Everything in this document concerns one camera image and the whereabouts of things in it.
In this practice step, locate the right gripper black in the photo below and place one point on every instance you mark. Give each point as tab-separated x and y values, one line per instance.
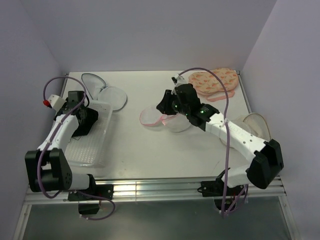
164	105

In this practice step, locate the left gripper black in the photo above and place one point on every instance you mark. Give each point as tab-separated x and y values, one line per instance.
65	106

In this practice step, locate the pink trimmed mesh laundry bag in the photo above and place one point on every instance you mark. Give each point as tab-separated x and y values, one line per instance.
151	117

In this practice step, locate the black garment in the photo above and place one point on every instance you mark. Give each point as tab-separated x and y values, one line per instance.
86	119

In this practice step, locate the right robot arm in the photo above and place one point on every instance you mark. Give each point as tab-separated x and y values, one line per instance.
265	160

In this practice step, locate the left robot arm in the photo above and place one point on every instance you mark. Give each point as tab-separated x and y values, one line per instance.
47	166

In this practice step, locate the grey trimmed mesh laundry bag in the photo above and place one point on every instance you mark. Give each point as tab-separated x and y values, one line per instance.
99	90

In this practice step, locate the peach floral bra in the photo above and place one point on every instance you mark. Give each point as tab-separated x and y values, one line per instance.
208	85

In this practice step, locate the beige trimmed mesh laundry bag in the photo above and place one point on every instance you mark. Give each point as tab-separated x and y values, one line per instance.
255	124

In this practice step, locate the white plastic basket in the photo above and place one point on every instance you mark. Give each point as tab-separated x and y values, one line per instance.
89	150

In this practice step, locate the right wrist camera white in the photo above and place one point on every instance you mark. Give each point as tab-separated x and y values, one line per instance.
178	80

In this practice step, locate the aluminium frame rail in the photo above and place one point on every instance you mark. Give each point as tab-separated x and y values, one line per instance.
147	190

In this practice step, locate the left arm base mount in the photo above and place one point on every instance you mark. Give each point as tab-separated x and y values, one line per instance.
100	191

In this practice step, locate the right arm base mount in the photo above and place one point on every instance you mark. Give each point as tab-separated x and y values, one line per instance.
215	188

